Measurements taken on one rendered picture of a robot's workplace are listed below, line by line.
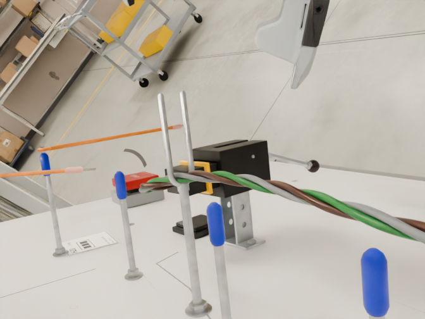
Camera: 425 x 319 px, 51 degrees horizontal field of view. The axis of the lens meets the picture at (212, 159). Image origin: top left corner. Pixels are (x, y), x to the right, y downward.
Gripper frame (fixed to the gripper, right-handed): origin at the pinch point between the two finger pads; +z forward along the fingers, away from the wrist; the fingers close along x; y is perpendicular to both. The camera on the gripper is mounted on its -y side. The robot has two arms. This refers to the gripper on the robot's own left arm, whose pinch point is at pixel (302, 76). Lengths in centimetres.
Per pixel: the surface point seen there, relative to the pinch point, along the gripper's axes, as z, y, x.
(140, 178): 17.4, 17.7, -5.7
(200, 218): 14.5, 8.4, 6.5
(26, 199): 42, 49, -35
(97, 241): 17.4, 18.4, 9.2
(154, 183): 3.5, 10.6, 20.6
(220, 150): 4.1, 6.9, 12.2
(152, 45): 78, 102, -392
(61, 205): 62, 55, -64
